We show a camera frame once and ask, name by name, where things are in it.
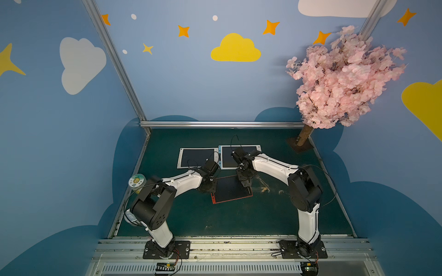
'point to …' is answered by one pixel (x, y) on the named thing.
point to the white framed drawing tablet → (194, 157)
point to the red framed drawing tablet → (229, 188)
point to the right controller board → (309, 268)
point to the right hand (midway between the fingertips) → (246, 174)
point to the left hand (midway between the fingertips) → (212, 186)
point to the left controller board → (165, 267)
